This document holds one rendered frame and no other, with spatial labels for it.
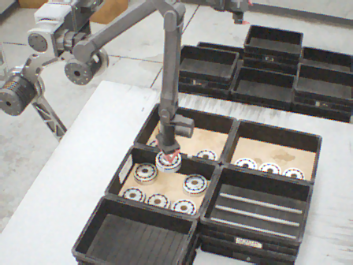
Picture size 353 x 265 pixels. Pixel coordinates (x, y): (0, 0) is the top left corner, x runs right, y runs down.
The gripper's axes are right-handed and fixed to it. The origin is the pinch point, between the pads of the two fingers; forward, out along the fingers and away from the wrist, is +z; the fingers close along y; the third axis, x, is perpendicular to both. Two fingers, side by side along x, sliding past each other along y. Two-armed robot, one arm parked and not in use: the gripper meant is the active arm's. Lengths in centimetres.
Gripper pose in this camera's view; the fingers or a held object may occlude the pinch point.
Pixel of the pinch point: (168, 157)
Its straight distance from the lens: 197.6
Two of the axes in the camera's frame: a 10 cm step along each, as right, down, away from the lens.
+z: 0.0, 7.2, 6.9
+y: -4.3, -6.2, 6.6
